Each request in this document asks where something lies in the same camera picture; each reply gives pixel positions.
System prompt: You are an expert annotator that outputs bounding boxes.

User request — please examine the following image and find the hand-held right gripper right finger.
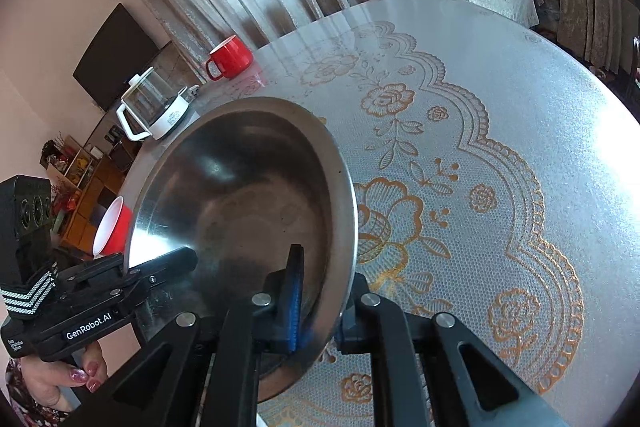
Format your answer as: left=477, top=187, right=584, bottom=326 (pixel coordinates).
left=335, top=272, right=571, bottom=427

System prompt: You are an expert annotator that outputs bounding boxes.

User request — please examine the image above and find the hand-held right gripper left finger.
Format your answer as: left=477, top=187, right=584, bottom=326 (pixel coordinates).
left=100, top=244, right=306, bottom=427

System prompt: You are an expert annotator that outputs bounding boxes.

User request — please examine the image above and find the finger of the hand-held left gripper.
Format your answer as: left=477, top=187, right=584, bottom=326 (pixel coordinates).
left=60, top=254, right=126, bottom=293
left=125, top=248, right=197, bottom=288

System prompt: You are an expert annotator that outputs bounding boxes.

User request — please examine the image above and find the red plastic bowl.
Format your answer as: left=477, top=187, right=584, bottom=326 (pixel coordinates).
left=92, top=196, right=135, bottom=258

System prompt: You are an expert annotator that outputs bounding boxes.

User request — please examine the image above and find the stainless steel bowl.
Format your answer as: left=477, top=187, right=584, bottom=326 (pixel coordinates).
left=122, top=97, right=358, bottom=403

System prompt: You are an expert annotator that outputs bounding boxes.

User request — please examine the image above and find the person's left hand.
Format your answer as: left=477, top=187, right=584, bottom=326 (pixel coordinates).
left=7, top=342, right=108, bottom=413

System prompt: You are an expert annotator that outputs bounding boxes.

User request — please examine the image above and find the orange wooden cabinet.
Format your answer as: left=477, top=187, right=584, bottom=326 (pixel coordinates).
left=42, top=134, right=131, bottom=253

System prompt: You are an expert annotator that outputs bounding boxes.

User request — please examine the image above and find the white glass electric kettle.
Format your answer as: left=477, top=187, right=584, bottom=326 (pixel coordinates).
left=116, top=67, right=201, bottom=142

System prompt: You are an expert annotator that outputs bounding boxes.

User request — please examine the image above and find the black flat television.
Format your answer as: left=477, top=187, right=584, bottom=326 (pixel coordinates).
left=73, top=3, right=161, bottom=112

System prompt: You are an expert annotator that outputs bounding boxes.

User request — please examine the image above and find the red mug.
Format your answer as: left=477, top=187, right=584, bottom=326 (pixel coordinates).
left=205, top=35, right=252, bottom=81

